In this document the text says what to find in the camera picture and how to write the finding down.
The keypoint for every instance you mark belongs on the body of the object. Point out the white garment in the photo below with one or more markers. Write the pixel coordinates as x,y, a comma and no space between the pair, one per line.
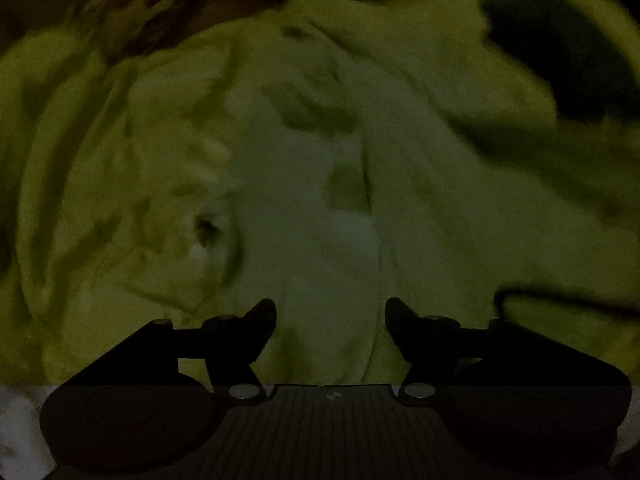
300,260

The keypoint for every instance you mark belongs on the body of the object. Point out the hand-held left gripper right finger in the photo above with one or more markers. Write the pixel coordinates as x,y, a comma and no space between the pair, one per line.
397,316

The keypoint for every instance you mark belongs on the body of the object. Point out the pale yellow bed sheet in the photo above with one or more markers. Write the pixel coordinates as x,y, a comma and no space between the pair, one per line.
90,170

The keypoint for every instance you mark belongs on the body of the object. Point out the dark green cloth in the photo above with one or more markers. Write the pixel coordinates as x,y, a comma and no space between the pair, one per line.
555,55

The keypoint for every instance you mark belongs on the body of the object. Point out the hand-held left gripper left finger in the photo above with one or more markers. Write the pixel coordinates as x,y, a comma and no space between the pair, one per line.
264,316

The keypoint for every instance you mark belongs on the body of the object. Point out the floral printed cloth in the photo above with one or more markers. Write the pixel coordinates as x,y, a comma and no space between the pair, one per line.
135,15

